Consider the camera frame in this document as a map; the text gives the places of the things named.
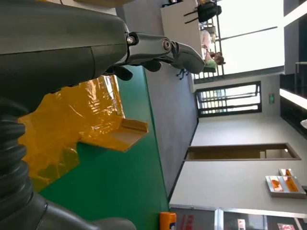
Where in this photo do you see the black office chair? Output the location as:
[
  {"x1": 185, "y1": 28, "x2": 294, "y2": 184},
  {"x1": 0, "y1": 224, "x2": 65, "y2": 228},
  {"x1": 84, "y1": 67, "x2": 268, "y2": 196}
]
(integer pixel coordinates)
[{"x1": 176, "y1": 65, "x2": 218, "y2": 81}]

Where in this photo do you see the yellow plastic sheet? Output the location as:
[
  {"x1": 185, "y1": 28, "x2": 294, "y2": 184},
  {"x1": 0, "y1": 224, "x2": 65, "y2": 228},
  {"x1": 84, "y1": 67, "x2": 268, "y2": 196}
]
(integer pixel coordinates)
[{"x1": 17, "y1": 74, "x2": 126, "y2": 193}]

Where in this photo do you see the ceiling light strip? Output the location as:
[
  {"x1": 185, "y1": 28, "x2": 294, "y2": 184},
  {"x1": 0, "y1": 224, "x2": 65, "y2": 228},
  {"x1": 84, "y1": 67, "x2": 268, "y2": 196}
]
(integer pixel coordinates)
[{"x1": 279, "y1": 88, "x2": 307, "y2": 111}]

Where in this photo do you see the red and white cabinet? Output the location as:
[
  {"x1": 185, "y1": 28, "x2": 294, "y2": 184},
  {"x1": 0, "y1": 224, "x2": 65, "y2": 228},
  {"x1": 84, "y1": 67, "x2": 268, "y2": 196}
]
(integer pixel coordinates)
[{"x1": 169, "y1": 207, "x2": 307, "y2": 230}]

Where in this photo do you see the brown door frame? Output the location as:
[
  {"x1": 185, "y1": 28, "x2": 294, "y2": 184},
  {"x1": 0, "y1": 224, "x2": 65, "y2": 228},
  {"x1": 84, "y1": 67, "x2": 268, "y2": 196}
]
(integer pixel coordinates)
[{"x1": 184, "y1": 143, "x2": 302, "y2": 162}]

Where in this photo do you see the black backpack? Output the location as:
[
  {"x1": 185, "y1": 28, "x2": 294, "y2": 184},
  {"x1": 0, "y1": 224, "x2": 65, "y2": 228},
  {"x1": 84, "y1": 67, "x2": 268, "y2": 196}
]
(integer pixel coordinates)
[{"x1": 183, "y1": 0, "x2": 222, "y2": 25}]

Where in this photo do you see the dark-framed window with blinds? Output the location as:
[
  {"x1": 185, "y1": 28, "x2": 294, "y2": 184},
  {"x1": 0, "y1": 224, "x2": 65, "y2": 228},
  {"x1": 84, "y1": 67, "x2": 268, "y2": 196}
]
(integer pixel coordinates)
[{"x1": 195, "y1": 80, "x2": 262, "y2": 118}]

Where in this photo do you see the yellow-filmed cardboard flap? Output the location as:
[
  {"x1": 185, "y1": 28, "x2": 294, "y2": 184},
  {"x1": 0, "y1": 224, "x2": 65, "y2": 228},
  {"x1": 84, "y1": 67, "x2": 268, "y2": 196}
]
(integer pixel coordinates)
[{"x1": 79, "y1": 115, "x2": 149, "y2": 153}]

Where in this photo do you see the black metal railing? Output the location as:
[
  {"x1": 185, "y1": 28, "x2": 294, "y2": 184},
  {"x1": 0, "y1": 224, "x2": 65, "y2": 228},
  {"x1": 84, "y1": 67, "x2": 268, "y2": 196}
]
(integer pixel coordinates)
[{"x1": 194, "y1": 15, "x2": 225, "y2": 81}]

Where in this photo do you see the orange bottle with clear cap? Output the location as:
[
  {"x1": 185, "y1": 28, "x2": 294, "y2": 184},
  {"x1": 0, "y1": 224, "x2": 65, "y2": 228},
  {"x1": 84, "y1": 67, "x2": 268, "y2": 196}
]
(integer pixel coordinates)
[{"x1": 160, "y1": 212, "x2": 178, "y2": 230}]

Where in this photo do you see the large framed wall picture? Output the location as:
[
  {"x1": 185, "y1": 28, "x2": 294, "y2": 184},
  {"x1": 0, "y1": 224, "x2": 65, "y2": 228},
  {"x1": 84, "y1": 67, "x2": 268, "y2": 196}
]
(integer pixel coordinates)
[{"x1": 265, "y1": 175, "x2": 307, "y2": 200}]

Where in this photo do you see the white office desk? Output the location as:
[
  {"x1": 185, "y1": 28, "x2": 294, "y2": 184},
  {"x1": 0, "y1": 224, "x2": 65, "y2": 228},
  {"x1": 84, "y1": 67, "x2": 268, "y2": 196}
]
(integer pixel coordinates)
[{"x1": 160, "y1": 0, "x2": 203, "y2": 60}]

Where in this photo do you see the person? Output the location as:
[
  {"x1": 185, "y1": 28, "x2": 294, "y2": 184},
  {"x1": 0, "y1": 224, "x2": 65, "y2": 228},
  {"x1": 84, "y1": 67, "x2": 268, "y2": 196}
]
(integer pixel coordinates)
[
  {"x1": 200, "y1": 29, "x2": 212, "y2": 55},
  {"x1": 203, "y1": 50, "x2": 226, "y2": 70}
]

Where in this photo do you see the small framed wall picture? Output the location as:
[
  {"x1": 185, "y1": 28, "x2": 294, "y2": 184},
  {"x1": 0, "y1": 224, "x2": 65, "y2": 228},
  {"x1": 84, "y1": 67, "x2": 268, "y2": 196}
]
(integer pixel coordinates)
[{"x1": 278, "y1": 168, "x2": 295, "y2": 178}]

